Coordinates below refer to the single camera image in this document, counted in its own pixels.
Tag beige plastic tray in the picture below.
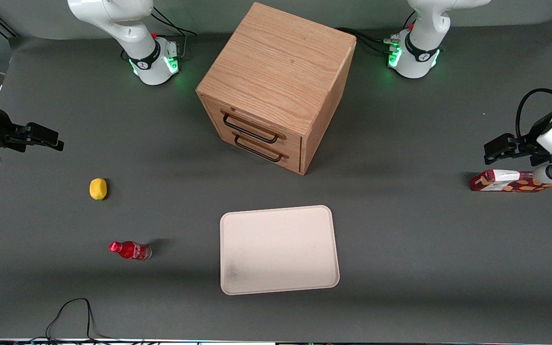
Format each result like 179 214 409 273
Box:
220 205 340 296

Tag red coke bottle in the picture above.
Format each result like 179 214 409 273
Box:
108 241 152 261

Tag red snack box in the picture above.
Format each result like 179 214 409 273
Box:
470 169 552 193

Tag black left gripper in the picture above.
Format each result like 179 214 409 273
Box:
484 112 552 167

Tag black left wrist cable loop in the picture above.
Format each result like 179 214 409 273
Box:
515 88 552 140

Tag black arm base cables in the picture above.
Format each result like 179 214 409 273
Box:
336 27 401 55
151 7 198 61

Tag yellow lemon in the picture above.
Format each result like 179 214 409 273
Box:
89 178 108 201

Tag thin black looped table cable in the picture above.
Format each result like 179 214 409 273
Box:
45 298 114 343

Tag long black drawer handle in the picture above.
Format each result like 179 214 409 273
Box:
222 113 281 144

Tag black right arm base cables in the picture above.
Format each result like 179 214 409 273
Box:
151 7 198 61

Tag black left arm base cables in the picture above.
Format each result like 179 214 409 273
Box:
336 27 401 55

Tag wooden drawer cabinet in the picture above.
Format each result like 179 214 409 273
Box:
195 2 357 176

